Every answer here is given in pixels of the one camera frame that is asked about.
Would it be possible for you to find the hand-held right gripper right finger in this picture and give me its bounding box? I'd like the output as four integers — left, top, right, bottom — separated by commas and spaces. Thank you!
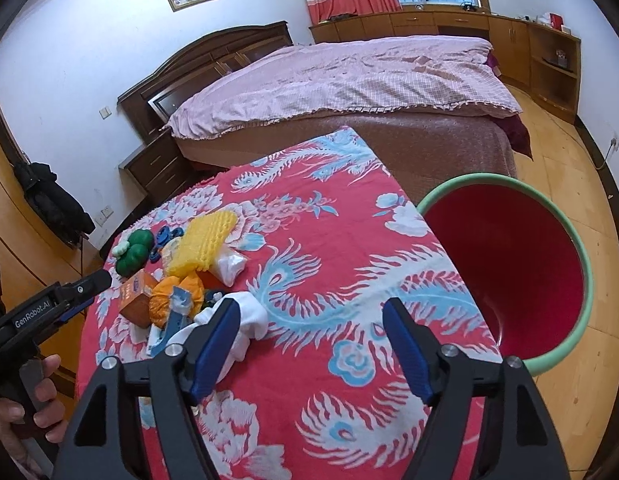
382, 297, 573, 480

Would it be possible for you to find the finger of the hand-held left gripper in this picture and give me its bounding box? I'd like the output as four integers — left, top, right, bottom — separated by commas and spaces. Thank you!
62, 268, 113, 303
62, 296, 96, 325

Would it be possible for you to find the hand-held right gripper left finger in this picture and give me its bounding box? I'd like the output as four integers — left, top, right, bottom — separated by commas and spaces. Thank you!
52, 297, 243, 480

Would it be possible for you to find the white tissue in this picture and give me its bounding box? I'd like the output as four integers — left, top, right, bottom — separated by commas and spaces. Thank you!
162, 291, 269, 364

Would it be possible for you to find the yellow snack packet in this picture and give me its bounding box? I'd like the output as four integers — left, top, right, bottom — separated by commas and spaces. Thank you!
166, 210, 239, 279

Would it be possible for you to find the red stool with green rim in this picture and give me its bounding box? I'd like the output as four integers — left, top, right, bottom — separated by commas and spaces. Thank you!
416, 172, 595, 376

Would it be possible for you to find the person's left hand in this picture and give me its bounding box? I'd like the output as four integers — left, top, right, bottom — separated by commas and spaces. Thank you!
0, 354, 65, 476

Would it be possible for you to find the green pumpkin toy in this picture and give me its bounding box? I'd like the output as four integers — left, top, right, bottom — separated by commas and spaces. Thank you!
114, 229, 154, 277

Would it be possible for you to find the orange cardboard box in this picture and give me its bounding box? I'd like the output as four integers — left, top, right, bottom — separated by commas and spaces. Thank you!
118, 269, 160, 329

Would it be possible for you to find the wooden wardrobe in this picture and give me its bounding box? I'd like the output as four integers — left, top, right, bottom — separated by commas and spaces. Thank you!
0, 85, 106, 401

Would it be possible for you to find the white paper with blue label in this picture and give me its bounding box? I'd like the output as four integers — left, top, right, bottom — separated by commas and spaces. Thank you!
147, 285, 195, 359

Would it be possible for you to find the orange plastic bag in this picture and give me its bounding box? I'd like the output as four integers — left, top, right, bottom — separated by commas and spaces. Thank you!
148, 272, 205, 329

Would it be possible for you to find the blue fidget spinner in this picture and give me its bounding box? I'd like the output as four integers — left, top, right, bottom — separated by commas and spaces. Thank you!
148, 226, 188, 264

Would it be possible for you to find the white plastic bag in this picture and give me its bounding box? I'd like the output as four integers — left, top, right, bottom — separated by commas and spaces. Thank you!
207, 247, 248, 289

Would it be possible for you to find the black jacket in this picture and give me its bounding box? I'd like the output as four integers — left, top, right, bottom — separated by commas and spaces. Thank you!
12, 160, 96, 249

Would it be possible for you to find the dark wooden nightstand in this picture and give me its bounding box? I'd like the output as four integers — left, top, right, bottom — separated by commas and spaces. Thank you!
118, 127, 200, 206

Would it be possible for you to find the red floral printed blanket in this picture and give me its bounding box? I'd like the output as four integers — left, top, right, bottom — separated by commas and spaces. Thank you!
77, 126, 505, 480

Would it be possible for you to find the brown bed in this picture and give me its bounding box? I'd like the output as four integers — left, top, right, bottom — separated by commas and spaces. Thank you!
174, 112, 520, 196

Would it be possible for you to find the maroon cloth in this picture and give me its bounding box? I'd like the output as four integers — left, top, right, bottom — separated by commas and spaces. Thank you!
484, 50, 533, 161

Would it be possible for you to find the dark wooden headboard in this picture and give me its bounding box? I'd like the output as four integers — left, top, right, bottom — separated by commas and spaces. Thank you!
117, 21, 294, 136

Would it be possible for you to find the bed with pink quilt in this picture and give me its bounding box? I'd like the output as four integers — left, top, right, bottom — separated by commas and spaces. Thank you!
168, 35, 524, 141

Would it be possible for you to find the wall socket with plug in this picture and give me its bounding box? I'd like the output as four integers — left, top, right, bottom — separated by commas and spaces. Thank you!
596, 132, 619, 169

